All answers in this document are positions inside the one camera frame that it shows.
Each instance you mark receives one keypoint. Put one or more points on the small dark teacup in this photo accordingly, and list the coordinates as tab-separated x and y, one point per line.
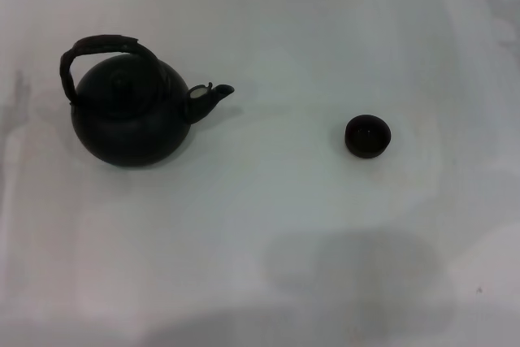
367	137

